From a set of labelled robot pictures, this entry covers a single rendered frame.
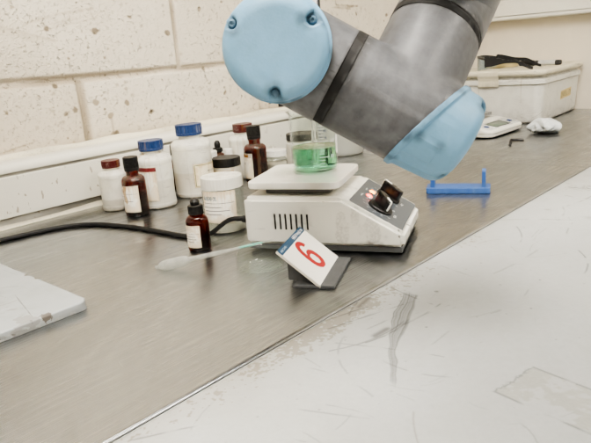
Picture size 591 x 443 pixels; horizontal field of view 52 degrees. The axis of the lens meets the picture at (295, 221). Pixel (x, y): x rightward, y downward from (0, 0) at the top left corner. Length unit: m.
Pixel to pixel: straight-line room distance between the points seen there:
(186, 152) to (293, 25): 0.69
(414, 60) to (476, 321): 0.24
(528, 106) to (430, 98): 1.35
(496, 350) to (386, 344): 0.09
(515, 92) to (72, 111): 1.16
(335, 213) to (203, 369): 0.29
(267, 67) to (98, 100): 0.79
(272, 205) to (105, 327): 0.26
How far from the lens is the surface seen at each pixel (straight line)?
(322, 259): 0.69
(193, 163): 1.09
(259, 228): 0.76
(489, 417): 0.44
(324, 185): 0.73
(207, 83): 1.33
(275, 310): 0.60
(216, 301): 0.63
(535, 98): 1.78
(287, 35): 0.42
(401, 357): 0.50
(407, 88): 0.44
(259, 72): 0.42
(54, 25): 1.15
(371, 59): 0.44
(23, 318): 0.66
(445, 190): 1.01
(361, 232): 0.72
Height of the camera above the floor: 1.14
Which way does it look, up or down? 16 degrees down
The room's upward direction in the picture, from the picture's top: 4 degrees counter-clockwise
